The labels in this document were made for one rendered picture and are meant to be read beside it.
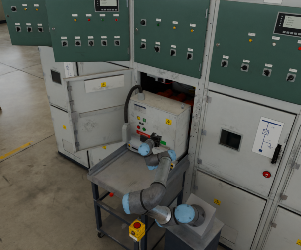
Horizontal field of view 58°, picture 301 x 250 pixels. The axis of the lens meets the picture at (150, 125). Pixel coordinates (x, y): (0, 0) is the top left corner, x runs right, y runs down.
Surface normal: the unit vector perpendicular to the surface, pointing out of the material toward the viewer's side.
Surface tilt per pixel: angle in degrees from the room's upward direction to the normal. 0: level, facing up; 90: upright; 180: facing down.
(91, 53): 90
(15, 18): 90
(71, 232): 0
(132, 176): 0
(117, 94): 90
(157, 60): 90
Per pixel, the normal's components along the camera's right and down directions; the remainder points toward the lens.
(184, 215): -0.36, -0.38
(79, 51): 0.15, 0.51
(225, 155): -0.58, 0.41
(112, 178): 0.02, -0.86
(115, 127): 0.46, 0.47
